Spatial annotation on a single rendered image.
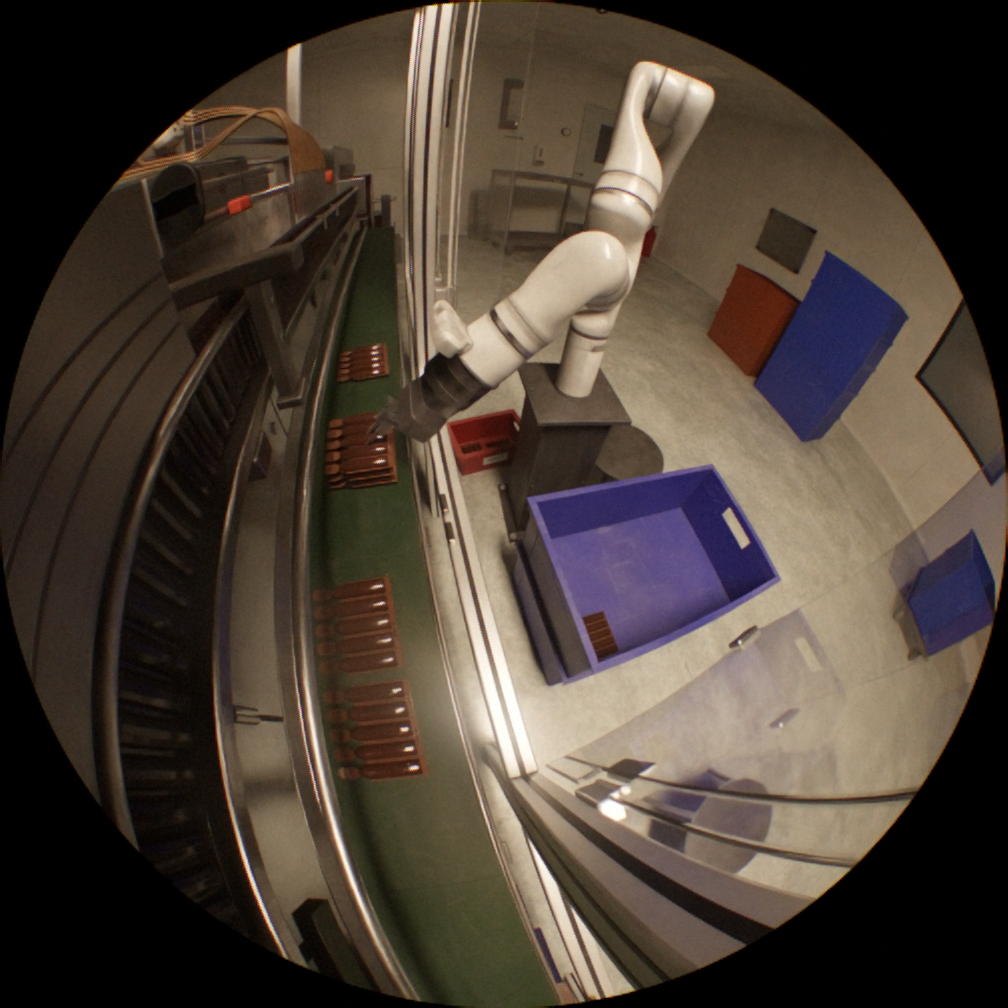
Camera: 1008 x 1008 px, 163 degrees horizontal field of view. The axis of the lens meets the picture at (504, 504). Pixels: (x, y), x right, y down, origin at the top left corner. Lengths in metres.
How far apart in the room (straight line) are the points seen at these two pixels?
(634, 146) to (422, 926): 0.86
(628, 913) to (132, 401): 0.26
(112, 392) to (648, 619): 1.01
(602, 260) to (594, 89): 5.19
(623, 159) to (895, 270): 3.79
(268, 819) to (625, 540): 1.02
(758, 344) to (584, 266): 2.75
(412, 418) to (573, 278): 0.23
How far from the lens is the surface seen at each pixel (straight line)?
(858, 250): 4.28
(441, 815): 0.41
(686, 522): 1.21
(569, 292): 0.36
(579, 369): 0.82
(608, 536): 1.04
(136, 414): 0.16
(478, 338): 0.38
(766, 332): 3.02
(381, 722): 0.39
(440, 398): 0.40
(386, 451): 0.46
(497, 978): 0.55
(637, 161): 0.44
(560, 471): 0.99
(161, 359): 0.18
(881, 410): 3.98
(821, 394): 2.74
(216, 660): 0.24
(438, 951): 0.51
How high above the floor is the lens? 1.06
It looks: 55 degrees down
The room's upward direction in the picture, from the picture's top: 10 degrees clockwise
